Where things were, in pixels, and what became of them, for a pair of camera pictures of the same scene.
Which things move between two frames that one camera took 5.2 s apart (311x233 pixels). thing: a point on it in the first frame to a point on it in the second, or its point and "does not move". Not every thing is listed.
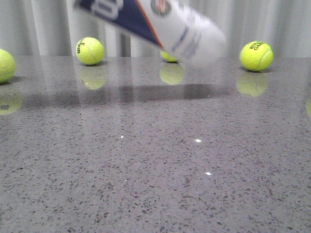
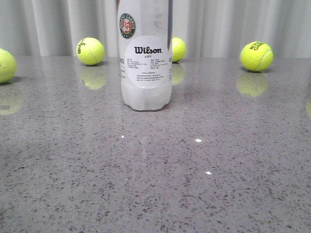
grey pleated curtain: [53, 28] does not move
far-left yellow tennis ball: [7, 66] does not move
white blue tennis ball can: [182, 27] to [145, 33]
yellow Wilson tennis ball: [90, 51] does not move
